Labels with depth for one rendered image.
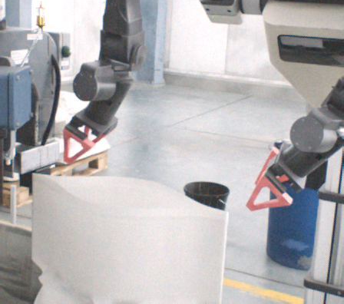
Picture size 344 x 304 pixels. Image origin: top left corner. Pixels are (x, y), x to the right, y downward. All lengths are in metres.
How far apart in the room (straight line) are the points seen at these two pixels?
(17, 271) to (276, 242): 1.90
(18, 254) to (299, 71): 0.99
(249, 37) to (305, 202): 6.39
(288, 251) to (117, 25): 2.50
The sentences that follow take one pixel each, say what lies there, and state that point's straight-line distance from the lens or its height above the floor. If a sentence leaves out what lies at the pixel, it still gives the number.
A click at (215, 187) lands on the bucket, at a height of 0.23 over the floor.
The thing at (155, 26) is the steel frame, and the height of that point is 0.95.
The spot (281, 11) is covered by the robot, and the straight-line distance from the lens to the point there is 1.44.
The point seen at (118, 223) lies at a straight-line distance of 1.17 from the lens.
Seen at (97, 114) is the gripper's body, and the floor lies 1.20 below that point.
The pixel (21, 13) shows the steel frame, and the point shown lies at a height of 1.15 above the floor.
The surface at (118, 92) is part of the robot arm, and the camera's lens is 1.18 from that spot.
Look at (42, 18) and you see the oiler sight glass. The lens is 1.46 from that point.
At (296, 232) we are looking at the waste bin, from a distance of 3.42.
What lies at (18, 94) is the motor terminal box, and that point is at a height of 1.27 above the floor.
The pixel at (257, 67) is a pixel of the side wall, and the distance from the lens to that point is 9.52.
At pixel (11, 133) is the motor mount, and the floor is 1.19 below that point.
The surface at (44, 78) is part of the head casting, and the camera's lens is 1.45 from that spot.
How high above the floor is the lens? 1.43
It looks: 12 degrees down
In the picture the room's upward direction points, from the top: 3 degrees clockwise
